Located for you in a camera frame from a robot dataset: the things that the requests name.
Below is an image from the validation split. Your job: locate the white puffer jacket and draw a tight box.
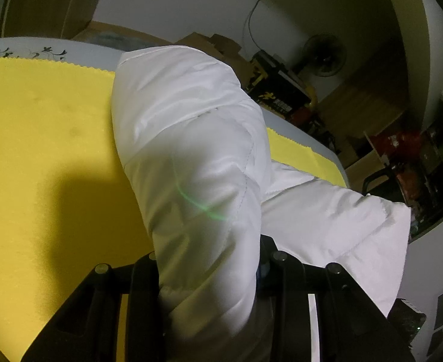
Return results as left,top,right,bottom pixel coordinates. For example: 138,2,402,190
111,46,410,361

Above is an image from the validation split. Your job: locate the yellow table cloth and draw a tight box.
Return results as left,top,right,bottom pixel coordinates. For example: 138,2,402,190
0,47,345,361

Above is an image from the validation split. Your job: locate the black yellow box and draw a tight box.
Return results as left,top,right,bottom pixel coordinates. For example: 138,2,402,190
245,50,317,119

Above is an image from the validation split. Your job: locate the black standing fan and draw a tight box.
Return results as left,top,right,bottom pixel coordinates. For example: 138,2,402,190
302,33,347,77

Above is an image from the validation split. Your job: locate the brown cardboard box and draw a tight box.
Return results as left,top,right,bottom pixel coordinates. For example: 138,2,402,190
176,32,253,88

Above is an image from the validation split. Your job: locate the black cable on wall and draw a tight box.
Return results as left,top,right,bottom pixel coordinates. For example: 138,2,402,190
242,0,267,60

